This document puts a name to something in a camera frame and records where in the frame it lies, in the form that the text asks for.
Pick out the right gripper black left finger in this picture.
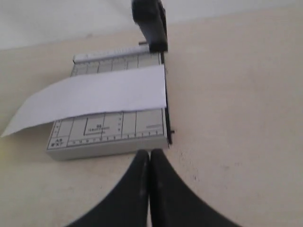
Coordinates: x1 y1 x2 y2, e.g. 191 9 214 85
68 150 150 227

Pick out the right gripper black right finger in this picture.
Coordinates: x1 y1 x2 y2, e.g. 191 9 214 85
149 149 239 227

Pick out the white paper strip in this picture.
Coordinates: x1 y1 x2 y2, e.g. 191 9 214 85
2 65 166 137

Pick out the black cutter blade arm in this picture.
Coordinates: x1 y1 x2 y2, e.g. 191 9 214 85
132 0 168 52

